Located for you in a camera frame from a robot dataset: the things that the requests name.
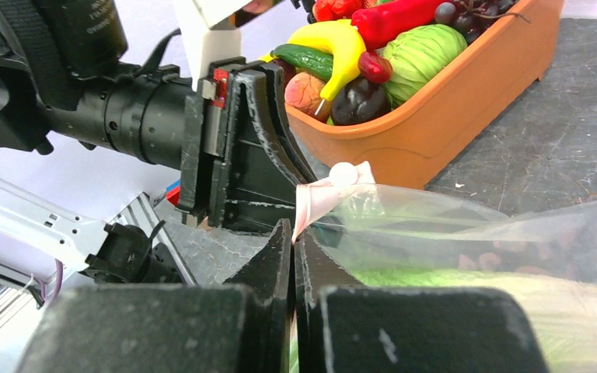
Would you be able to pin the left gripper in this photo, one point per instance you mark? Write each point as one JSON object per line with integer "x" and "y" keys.
{"x": 240, "y": 162}

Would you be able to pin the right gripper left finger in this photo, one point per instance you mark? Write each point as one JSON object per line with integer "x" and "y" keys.
{"x": 242, "y": 325}

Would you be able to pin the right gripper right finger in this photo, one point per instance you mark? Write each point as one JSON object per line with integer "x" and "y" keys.
{"x": 346, "y": 327}

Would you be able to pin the clear zip top bag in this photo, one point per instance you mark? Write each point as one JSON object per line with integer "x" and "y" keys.
{"x": 364, "y": 225}

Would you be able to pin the green napa cabbage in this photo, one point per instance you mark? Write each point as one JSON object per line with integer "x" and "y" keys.
{"x": 562, "y": 313}

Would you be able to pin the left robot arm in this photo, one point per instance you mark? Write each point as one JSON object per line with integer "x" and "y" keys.
{"x": 61, "y": 71}

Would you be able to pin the peach fruit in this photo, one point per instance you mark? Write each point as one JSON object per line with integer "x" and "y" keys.
{"x": 303, "y": 93}

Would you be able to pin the blue toy brick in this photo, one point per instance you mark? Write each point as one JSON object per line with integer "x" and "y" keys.
{"x": 173, "y": 193}

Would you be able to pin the dark eggplant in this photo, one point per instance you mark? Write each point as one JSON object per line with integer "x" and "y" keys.
{"x": 360, "y": 101}

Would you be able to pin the green cucumber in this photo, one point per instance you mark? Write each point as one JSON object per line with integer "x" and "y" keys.
{"x": 311, "y": 60}

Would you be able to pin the orange plastic basket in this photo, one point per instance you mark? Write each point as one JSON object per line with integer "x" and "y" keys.
{"x": 409, "y": 146}

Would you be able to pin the yellow banana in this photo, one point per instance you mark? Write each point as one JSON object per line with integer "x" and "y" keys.
{"x": 338, "y": 38}

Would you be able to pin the red strawberries bunch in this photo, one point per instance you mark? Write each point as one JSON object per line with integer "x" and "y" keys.
{"x": 329, "y": 10}

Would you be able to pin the round green cabbage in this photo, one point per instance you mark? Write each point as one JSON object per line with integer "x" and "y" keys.
{"x": 417, "y": 56}

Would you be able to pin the dark grape bunch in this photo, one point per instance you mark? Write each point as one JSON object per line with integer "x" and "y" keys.
{"x": 472, "y": 18}

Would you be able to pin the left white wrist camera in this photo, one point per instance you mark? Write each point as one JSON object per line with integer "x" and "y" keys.
{"x": 209, "y": 36}

